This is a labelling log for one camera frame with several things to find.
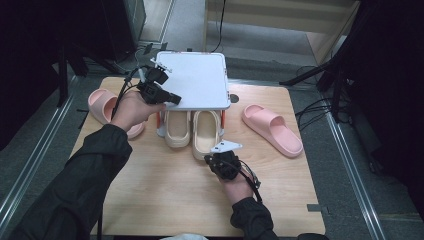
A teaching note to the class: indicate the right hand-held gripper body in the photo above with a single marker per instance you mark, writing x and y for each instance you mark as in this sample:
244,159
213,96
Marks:
226,165

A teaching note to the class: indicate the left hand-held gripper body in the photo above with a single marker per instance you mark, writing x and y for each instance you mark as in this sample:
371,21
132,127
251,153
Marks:
153,91

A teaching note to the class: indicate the cream clog with holes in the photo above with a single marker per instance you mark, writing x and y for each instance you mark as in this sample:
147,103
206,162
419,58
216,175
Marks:
177,130
205,133

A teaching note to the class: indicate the white two-tier shoe rack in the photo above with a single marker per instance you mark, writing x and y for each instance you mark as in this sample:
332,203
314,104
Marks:
200,80

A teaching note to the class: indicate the pink slide slipper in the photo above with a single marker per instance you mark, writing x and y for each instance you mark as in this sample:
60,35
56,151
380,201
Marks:
99,101
276,131

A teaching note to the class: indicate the person's left hand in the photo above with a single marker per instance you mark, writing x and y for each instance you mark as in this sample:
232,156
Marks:
133,111

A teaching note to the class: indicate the dark cabinet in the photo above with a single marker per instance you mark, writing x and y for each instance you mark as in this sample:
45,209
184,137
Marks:
123,26

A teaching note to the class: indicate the person's white clothing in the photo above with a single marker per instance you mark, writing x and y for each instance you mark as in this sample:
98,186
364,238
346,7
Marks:
183,237

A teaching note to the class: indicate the black metal stand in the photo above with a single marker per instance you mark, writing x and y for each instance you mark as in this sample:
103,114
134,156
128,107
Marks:
62,76

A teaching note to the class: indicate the grey tape strip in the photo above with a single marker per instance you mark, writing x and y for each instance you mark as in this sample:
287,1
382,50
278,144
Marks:
316,208

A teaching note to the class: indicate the light wooden cabinet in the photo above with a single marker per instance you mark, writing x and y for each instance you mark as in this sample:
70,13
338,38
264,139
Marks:
283,16

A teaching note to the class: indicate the black tripod stand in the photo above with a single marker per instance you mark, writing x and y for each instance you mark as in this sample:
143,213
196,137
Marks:
335,71

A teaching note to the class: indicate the metal floor rail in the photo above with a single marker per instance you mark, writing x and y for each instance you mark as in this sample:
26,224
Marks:
353,173
36,150

